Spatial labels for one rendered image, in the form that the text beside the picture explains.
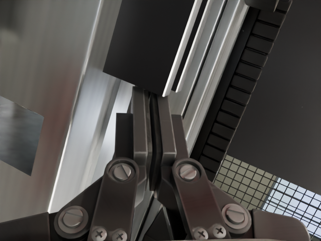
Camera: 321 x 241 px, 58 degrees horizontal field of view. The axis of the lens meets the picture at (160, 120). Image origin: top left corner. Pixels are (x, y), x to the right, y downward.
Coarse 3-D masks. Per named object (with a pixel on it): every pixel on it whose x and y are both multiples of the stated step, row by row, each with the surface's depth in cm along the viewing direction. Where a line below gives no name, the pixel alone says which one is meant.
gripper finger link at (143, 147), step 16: (144, 96) 13; (144, 112) 12; (128, 128) 12; (144, 128) 11; (128, 144) 12; (144, 144) 11; (144, 160) 11; (144, 176) 11; (96, 192) 10; (64, 208) 9; (80, 208) 9; (64, 224) 9; (80, 224) 9; (64, 240) 9; (80, 240) 9
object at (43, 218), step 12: (36, 216) 9; (48, 216) 9; (0, 228) 9; (12, 228) 9; (24, 228) 9; (36, 228) 9; (48, 228) 9; (0, 240) 9; (12, 240) 9; (24, 240) 9; (36, 240) 9; (48, 240) 9; (60, 240) 9; (84, 240) 9
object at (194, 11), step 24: (144, 0) 12; (168, 0) 11; (192, 0) 11; (120, 24) 12; (144, 24) 12; (168, 24) 11; (192, 24) 12; (120, 48) 12; (144, 48) 12; (168, 48) 12; (192, 48) 13; (120, 72) 12; (144, 72) 12; (168, 72) 12
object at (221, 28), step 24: (216, 0) 33; (240, 0) 33; (216, 24) 34; (240, 24) 43; (216, 48) 34; (192, 72) 35; (216, 72) 38; (168, 96) 37; (192, 96) 36; (192, 120) 37; (192, 144) 47; (144, 192) 40; (144, 216) 41
